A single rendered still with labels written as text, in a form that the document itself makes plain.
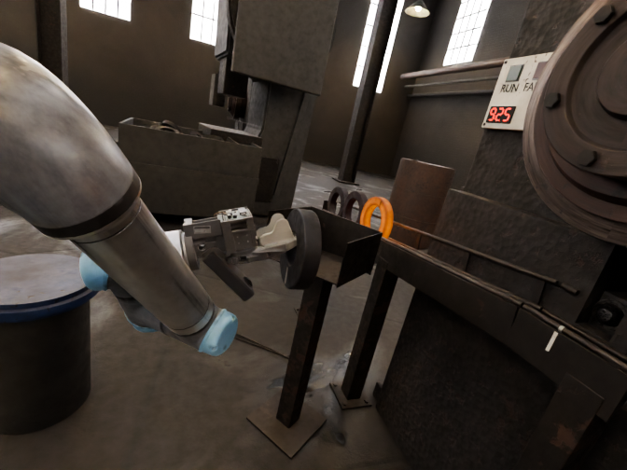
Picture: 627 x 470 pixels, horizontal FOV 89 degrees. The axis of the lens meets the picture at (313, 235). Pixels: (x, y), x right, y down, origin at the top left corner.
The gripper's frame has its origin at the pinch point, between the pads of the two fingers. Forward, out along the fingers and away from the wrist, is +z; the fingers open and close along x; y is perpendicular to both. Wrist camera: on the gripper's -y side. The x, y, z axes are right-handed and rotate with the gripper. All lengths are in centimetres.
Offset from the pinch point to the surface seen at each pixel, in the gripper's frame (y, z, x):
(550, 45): 33, 70, 12
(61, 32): 161, -194, 609
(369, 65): 95, 340, 624
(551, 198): 3.8, 46.3, -12.8
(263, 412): -73, -12, 29
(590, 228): 0.4, 45.3, -20.8
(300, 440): -77, -2, 17
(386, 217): -15, 42, 41
